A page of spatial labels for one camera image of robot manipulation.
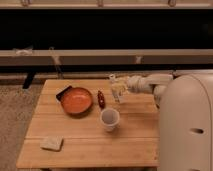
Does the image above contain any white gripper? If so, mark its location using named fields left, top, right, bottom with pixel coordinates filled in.
left=125, top=75, right=141, bottom=93

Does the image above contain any white plastic bottle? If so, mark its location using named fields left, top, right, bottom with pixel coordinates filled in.
left=109, top=74, right=127, bottom=103

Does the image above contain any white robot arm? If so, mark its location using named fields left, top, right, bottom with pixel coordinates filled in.
left=126, top=74, right=213, bottom=171

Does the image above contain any red sausage toy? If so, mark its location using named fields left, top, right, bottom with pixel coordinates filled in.
left=98, top=91, right=105, bottom=109

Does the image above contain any white plastic cup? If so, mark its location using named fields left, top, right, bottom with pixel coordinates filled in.
left=100, top=108, right=120, bottom=132

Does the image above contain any orange frying pan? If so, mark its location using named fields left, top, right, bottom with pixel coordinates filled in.
left=56, top=86, right=93, bottom=115

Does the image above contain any wooden table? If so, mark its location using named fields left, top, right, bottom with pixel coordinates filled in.
left=16, top=79, right=159, bottom=169

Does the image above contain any beige sponge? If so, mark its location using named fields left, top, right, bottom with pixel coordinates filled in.
left=40, top=136, right=63, bottom=151

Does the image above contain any white horizontal rail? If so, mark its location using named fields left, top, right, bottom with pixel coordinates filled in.
left=0, top=49, right=213, bottom=66

